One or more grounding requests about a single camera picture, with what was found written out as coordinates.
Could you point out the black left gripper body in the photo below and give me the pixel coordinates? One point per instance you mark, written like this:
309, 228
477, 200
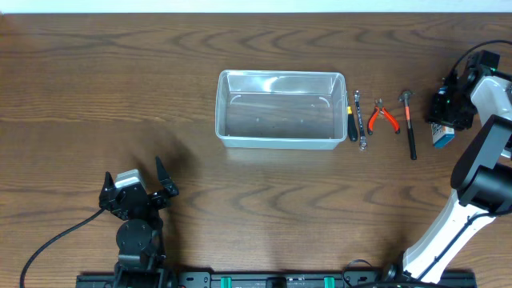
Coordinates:
136, 200

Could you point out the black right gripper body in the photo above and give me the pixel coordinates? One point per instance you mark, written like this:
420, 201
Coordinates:
446, 112

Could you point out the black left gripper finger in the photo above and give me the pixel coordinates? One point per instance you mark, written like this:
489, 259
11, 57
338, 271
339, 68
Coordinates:
108, 182
165, 179

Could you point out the blue white screwdriver box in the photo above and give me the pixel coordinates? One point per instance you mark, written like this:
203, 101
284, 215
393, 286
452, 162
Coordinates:
441, 135

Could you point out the small black claw hammer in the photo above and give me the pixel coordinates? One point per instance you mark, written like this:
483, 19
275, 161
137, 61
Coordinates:
405, 99

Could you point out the orange black cutting pliers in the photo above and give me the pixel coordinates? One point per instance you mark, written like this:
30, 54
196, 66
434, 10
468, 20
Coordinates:
380, 110

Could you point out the silver ring wrench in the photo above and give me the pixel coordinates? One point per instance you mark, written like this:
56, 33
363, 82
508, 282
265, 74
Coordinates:
362, 136

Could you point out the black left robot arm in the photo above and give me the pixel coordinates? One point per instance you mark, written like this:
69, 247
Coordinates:
142, 252

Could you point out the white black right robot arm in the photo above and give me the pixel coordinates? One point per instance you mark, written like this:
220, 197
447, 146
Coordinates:
480, 185

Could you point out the clear plastic container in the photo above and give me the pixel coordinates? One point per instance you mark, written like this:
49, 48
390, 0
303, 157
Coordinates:
274, 109

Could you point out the black yellow screwdriver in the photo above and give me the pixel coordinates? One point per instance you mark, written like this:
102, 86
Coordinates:
352, 131

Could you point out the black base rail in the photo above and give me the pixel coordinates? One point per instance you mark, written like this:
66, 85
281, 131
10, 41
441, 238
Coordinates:
351, 278

